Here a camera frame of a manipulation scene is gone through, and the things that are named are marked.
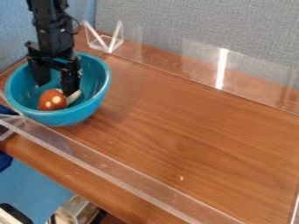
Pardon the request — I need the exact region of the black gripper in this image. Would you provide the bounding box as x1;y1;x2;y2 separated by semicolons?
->
25;17;81;96

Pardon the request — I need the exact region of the brown white plush mushroom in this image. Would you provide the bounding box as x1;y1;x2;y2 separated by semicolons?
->
37;88;81;111

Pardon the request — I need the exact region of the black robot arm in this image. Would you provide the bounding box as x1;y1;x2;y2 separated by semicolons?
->
25;0;81;96

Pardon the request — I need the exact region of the blue bowl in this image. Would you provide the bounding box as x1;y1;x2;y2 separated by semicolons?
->
4;52;112;126

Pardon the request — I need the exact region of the blue cloth object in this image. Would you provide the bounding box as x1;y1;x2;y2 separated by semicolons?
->
0;104;17;172

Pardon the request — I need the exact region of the clear acrylic front barrier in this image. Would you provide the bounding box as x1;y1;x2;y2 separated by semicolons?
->
14;117;243;224

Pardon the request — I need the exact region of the black white object below table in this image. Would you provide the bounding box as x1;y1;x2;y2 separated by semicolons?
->
0;203;33;224

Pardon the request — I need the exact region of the clear acrylic corner bracket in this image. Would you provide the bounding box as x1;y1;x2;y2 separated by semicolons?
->
82;21;124;53

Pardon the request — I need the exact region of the clear acrylic left bracket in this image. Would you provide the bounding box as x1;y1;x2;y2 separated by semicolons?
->
0;111;25;136

